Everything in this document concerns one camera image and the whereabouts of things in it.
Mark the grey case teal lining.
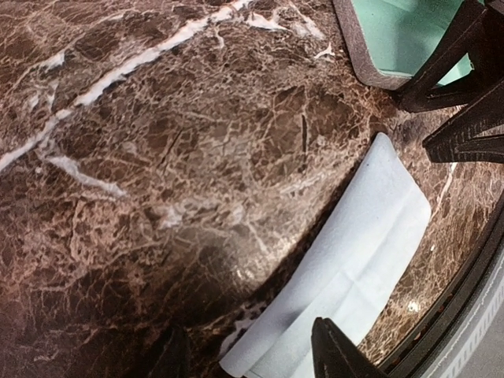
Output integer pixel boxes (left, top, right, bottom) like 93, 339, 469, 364
333, 1, 484, 92

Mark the white slotted cable duct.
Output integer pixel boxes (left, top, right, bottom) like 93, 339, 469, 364
432, 275, 504, 378

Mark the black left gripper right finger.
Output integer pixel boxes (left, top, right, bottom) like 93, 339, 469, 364
311, 317, 388, 378

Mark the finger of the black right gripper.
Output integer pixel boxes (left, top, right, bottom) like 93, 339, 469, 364
422, 84, 503, 164
399, 1, 503, 113

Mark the black front table rail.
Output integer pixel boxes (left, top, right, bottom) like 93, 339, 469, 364
379, 198, 503, 377

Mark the light blue cleaning cloth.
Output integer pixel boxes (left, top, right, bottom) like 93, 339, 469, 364
220, 133, 431, 377

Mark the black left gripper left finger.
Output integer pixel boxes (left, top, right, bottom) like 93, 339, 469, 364
151, 325, 190, 378

